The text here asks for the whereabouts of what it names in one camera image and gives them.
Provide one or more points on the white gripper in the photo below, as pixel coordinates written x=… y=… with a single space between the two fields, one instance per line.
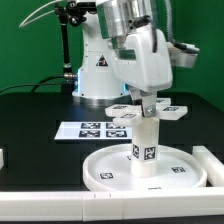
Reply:
x=149 y=71

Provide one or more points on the white cross-shaped table base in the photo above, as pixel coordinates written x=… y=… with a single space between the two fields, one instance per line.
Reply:
x=130 y=115

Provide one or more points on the white round table top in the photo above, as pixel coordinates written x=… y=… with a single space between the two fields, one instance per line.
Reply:
x=109 y=169

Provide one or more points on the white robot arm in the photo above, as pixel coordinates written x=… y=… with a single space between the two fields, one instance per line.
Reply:
x=124 y=53

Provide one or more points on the white marker tag sheet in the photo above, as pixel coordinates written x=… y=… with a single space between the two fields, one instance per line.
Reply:
x=92 y=131

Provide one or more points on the white right fence bar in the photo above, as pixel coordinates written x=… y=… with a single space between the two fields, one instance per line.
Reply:
x=214 y=168

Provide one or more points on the white fence bar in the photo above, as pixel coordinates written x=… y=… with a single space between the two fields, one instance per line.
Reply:
x=214 y=168
x=93 y=206

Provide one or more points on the white front fence bar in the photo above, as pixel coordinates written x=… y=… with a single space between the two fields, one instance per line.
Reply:
x=93 y=206

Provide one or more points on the white left fence piece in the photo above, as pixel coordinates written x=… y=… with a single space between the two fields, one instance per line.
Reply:
x=1 y=159

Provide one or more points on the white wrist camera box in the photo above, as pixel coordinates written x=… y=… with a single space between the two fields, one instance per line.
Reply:
x=183 y=58

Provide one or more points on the black camera stand pole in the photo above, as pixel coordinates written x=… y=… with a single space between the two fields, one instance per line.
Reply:
x=70 y=14

